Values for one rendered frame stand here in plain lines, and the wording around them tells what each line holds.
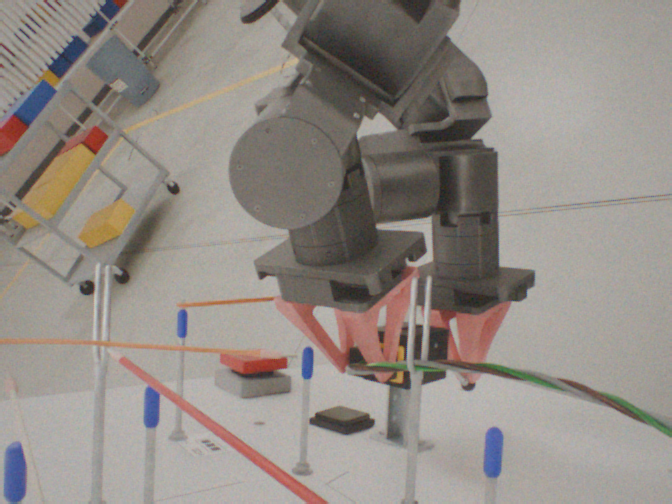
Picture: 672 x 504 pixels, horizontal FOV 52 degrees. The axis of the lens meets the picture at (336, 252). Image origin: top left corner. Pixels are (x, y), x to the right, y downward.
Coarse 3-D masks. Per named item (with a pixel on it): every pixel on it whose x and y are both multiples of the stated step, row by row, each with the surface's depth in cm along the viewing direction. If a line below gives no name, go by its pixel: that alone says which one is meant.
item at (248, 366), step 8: (224, 360) 67; (232, 360) 66; (240, 360) 64; (248, 360) 64; (256, 360) 65; (264, 360) 65; (272, 360) 66; (280, 360) 66; (232, 368) 66; (240, 368) 64; (248, 368) 64; (256, 368) 65; (264, 368) 65; (272, 368) 66; (280, 368) 66; (248, 376) 65; (256, 376) 66
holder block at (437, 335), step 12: (408, 324) 55; (420, 324) 55; (420, 336) 51; (432, 336) 52; (444, 336) 53; (420, 348) 51; (432, 348) 52; (444, 348) 53; (432, 360) 52; (408, 372) 50; (432, 372) 52; (444, 372) 54; (384, 384) 51; (396, 384) 50; (408, 384) 50
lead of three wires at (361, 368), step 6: (414, 360) 40; (420, 360) 40; (348, 366) 45; (354, 366) 43; (360, 366) 43; (366, 366) 42; (372, 366) 42; (378, 366) 42; (384, 366) 41; (390, 366) 41; (396, 366) 41; (402, 366) 40; (414, 366) 40; (420, 366) 40; (348, 372) 44; (354, 372) 43; (360, 372) 43; (366, 372) 43; (372, 372) 42; (378, 372) 42; (384, 372) 41; (390, 372) 41
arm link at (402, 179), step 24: (456, 72) 55; (480, 72) 56; (456, 96) 55; (480, 96) 56; (456, 120) 55; (480, 120) 56; (360, 144) 54; (384, 144) 54; (408, 144) 55; (384, 168) 53; (408, 168) 53; (432, 168) 54; (384, 192) 52; (408, 192) 53; (432, 192) 54; (384, 216) 53; (408, 216) 54
